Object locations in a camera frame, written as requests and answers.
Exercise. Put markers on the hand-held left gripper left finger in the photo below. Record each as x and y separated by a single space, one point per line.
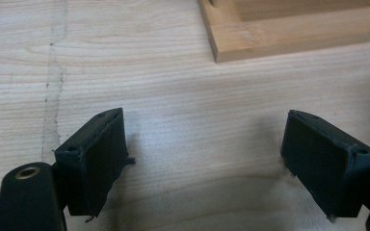
93 170

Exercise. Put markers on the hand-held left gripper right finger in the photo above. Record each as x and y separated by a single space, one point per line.
321 166

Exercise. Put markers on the wooden shoe rack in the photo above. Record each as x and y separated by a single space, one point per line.
269 41

